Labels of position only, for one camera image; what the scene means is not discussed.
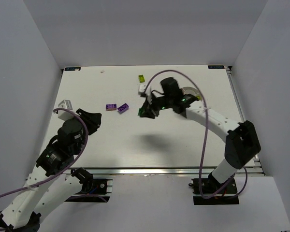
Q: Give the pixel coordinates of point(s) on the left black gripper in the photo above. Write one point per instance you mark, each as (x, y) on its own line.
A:
(86, 118)

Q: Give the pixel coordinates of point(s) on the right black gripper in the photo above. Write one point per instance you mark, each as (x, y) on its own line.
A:
(151, 105)

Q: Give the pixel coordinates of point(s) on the green lego brick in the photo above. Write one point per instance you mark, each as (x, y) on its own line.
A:
(141, 112)

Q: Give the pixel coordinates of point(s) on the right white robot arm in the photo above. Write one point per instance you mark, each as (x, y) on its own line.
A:
(240, 138)

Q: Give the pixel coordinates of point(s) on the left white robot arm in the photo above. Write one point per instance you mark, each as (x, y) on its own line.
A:
(34, 202)

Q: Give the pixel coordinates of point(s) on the purple lego brick studs up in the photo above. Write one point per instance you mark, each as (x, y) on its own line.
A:
(111, 107)

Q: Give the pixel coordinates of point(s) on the purple lego brick upside down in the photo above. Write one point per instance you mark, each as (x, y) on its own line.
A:
(123, 108)

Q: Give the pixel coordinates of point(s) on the yellow-green lego brick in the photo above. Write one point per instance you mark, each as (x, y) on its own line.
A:
(141, 79)

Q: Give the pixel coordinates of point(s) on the white divided round container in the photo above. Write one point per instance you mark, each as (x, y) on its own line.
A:
(191, 90)

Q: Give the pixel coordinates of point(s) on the blue label left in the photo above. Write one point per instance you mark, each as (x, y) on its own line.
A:
(72, 69)

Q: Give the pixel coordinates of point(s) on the blue label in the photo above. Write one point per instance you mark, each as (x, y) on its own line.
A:
(215, 67)
(72, 69)

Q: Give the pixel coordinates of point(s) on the blue label right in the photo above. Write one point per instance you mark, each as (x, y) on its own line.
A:
(215, 67)

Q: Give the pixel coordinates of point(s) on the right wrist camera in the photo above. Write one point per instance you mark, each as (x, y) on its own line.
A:
(143, 89)

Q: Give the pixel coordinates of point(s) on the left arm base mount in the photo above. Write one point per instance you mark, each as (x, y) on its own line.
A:
(97, 191)

